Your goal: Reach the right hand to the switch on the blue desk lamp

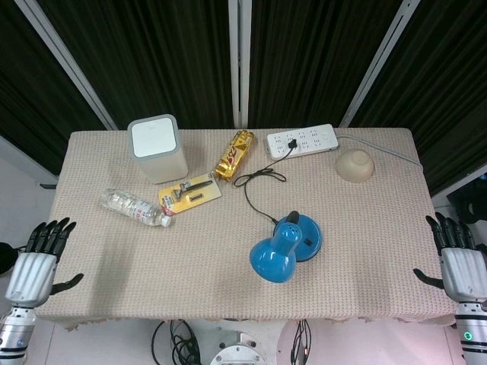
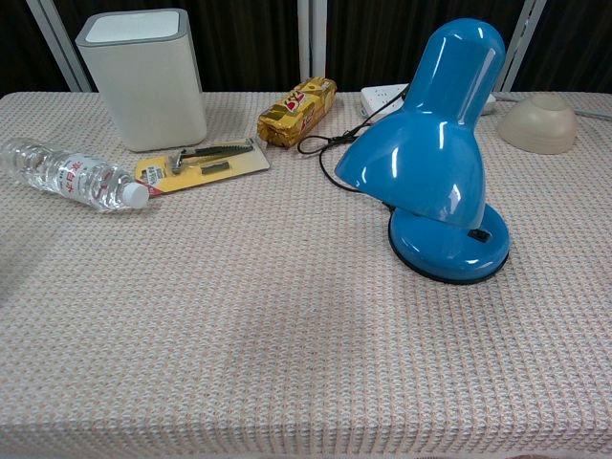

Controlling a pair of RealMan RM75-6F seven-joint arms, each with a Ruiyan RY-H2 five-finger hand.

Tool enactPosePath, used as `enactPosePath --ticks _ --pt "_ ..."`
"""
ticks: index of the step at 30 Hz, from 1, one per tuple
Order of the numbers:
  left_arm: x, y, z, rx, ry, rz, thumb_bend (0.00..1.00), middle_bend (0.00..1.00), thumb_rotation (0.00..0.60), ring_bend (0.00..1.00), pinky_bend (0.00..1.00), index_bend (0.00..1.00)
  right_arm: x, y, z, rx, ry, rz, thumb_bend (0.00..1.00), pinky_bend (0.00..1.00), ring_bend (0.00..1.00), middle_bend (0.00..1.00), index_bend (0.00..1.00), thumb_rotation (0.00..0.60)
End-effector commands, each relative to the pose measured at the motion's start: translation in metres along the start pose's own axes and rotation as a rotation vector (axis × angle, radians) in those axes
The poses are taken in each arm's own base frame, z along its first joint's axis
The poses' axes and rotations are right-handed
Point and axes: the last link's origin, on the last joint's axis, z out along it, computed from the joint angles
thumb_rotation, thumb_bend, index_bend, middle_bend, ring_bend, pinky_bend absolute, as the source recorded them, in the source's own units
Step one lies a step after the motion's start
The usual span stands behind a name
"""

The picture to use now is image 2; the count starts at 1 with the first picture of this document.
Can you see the yellow snack package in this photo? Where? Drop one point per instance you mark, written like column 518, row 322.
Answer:
column 296, row 115

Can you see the white trash bin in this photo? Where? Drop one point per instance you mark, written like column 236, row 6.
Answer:
column 143, row 81

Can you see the woven beige tablecloth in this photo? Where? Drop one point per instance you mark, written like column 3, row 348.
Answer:
column 268, row 311

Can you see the white metal frame post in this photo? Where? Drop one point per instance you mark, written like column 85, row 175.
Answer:
column 59, row 43
column 521, row 43
column 312, row 40

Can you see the packaged tool on yellow card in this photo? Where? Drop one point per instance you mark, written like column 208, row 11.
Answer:
column 205, row 160

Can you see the blue desk lamp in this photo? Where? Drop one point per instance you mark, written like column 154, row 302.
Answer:
column 421, row 158

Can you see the clear plastic water bottle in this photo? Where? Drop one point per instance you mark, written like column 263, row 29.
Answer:
column 72, row 177

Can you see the white power strip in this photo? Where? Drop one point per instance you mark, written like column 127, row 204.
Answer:
column 382, row 98

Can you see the beige upturned bowl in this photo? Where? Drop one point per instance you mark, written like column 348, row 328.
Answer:
column 538, row 122

